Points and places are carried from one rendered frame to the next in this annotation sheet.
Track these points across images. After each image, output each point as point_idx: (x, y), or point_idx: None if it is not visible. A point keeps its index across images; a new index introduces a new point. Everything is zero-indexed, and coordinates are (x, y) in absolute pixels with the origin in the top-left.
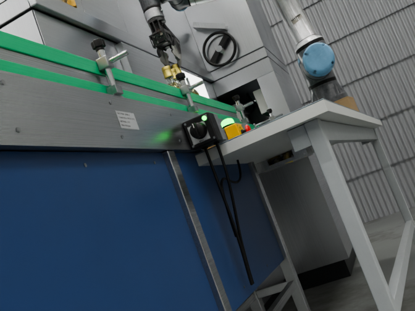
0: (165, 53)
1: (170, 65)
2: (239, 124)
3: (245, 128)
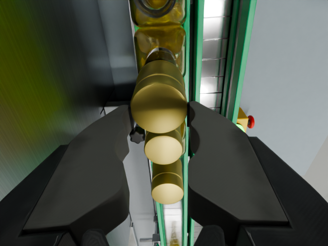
0: (119, 215)
1: (124, 119)
2: (246, 126)
3: (249, 128)
